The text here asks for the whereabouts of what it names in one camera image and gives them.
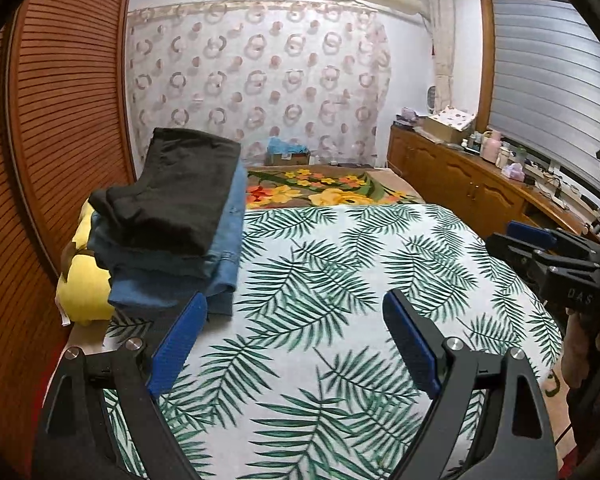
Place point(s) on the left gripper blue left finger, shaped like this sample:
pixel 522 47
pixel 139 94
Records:
pixel 171 339

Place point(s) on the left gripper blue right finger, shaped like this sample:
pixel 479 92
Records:
pixel 418 341

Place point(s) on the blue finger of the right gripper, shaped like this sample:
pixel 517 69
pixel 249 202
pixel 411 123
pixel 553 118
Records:
pixel 542 238
pixel 571 253

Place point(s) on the black pants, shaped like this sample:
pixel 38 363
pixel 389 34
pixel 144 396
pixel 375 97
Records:
pixel 177 202

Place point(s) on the person's right hand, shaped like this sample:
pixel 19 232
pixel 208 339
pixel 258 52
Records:
pixel 582 338

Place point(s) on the dark blue folded jeans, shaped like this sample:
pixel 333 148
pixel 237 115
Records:
pixel 144 289

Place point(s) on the wooden sideboard cabinet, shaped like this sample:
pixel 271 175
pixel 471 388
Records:
pixel 472 188

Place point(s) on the light blue folded jeans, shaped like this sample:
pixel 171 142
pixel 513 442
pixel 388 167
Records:
pixel 111 255

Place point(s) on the purple tissue holder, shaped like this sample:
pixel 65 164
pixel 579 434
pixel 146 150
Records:
pixel 514 171

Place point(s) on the pink thermos bottle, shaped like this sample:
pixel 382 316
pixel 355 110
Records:
pixel 491 144

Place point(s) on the yellow pikachu plush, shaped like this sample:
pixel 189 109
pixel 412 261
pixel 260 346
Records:
pixel 83 287

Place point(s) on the palm leaf bed sheet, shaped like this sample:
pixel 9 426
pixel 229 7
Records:
pixel 303 380

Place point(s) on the open cardboard box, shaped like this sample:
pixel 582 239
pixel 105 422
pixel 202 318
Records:
pixel 450 125

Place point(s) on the grey window blind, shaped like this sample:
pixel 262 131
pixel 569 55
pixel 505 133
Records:
pixel 546 86

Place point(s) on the floral blanket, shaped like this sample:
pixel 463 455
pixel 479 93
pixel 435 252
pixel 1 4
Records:
pixel 272 187

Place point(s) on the cardboard box with blue cloth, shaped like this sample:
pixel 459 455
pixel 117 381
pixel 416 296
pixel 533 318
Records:
pixel 282 153

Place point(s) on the brown louvered wardrobe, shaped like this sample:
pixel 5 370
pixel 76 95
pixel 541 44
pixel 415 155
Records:
pixel 63 133

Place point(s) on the beige side curtain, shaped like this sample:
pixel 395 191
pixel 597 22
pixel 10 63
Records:
pixel 442 23

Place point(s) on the circle pattern sheer curtain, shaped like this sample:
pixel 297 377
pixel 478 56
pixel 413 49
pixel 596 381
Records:
pixel 265 73

